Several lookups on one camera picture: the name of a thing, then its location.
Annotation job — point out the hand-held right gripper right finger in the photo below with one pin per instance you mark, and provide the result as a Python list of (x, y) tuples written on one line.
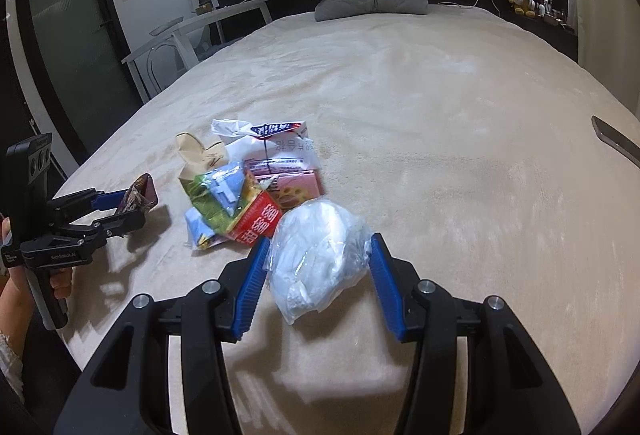
[(387, 287)]

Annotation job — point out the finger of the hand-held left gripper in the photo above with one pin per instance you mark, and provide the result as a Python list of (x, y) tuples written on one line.
[(125, 221), (107, 200)]

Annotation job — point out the dark glass door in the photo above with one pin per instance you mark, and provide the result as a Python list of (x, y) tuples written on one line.
[(75, 30)]

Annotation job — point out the dark smartphone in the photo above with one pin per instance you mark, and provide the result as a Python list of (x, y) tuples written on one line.
[(617, 140)]

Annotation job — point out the person's left hand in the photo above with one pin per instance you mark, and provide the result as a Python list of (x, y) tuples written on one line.
[(62, 285)]

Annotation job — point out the red snack packet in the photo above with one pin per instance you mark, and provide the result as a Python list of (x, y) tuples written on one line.
[(257, 220)]

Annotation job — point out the blue white plastic wrapper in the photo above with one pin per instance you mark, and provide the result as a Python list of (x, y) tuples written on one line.
[(200, 230)]

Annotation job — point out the red blue printed packet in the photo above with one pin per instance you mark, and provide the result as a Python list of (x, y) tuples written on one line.
[(280, 129)]

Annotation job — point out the pink snack packet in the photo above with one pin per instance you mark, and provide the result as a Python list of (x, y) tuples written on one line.
[(295, 187)]

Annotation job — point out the dark red snack wrapper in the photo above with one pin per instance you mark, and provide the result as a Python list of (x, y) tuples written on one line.
[(142, 195)]

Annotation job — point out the green crumpled snack wrapper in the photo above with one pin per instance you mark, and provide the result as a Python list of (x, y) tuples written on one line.
[(220, 195)]

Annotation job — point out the cluster of small bottles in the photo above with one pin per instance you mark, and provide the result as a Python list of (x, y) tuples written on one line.
[(550, 12)]

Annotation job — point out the white paper packet black band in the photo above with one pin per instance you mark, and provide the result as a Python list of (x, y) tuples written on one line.
[(290, 152)]

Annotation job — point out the white chair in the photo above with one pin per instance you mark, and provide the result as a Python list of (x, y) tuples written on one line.
[(225, 10)]

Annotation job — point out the beige paper bag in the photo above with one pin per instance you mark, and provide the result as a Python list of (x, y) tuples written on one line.
[(197, 155)]

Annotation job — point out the grey pillow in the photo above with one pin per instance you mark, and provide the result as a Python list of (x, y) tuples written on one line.
[(370, 7)]

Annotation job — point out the white crumpled plastic wrapper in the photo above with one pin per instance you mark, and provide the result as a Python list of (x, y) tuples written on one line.
[(227, 127)]

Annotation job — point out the clear bag of white tissues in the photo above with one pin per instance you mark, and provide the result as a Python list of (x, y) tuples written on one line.
[(315, 255)]

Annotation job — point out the beige blanket bed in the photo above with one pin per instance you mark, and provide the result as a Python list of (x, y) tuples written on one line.
[(425, 115)]

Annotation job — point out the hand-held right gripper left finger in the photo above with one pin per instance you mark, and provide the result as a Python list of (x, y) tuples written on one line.
[(250, 287)]

